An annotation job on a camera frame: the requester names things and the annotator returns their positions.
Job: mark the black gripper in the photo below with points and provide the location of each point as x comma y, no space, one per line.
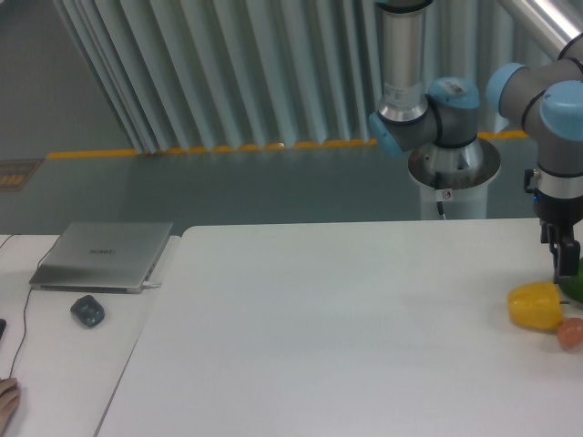
557,202

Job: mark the yellow bell pepper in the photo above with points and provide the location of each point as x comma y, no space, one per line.
535,306

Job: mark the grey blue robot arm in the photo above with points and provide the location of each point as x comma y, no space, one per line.
437,125

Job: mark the green bell pepper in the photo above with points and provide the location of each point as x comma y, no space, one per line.
571,287

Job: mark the person's hand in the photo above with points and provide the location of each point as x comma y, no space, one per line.
10,398

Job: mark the orange peach fruit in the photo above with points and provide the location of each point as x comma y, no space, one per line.
569,334

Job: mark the white folding partition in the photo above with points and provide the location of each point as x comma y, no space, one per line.
213,74

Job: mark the white laptop plug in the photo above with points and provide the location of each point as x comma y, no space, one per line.
150,285

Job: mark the silver closed laptop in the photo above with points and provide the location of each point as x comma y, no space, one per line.
114,257

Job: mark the black device at edge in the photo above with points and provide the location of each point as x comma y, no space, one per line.
3,325

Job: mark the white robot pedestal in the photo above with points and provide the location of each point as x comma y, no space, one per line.
453,193

